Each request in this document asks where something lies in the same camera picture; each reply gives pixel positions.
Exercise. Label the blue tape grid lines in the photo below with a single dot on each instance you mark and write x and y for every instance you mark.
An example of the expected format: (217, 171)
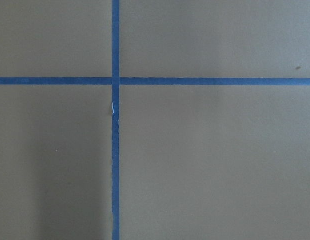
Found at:
(116, 81)

